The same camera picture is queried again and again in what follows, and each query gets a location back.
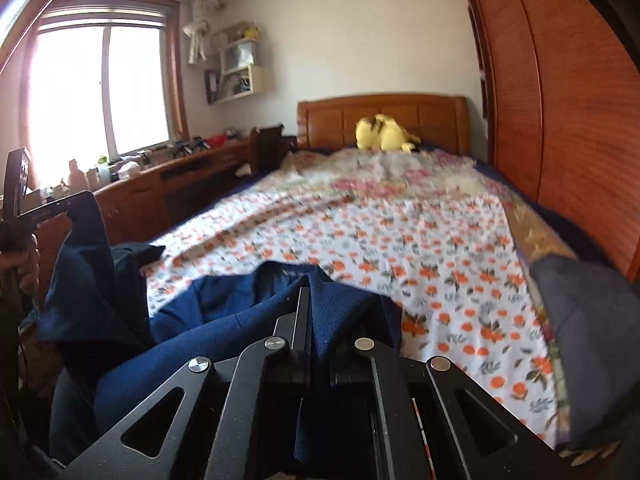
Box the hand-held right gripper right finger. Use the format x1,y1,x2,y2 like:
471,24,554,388
320,336,562,480

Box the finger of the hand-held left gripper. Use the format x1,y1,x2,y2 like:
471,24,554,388
17,190,97,231

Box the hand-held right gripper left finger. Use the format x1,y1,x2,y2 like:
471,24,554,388
65,285,313,480

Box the navy blue blazer jacket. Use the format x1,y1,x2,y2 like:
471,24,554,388
37,192,403,466

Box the person's left hand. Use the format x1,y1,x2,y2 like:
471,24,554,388
0,245,42,307

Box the translucent bottle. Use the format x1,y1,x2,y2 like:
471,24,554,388
67,159,87,191

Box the long wooden desk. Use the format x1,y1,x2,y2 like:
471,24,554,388
30,137,256,281

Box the black folded garment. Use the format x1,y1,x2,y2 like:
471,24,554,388
112,242,166,281

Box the orange floral bedsheet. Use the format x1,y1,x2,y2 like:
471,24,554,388
142,152,561,448

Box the wooden framed window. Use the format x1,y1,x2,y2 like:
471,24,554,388
0,0,188,191

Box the black device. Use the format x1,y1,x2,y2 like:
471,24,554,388
172,137,206,157

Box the dark wooden chair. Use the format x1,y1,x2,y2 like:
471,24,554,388
248,125,286,173

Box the pink floral quilt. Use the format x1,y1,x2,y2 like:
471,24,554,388
280,147,481,202

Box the wooden bed headboard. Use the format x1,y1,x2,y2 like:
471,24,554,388
296,92,473,156

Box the yellow plush toy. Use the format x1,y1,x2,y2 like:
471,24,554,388
355,114,422,153

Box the grey garment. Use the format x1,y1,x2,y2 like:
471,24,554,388
529,255,640,453

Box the tied white curtain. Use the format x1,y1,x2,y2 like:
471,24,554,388
182,0,221,65

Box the wooden louvred wardrobe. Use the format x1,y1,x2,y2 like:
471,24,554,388
455,0,640,286

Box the white wall shelf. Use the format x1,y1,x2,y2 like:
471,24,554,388
204,22,273,106

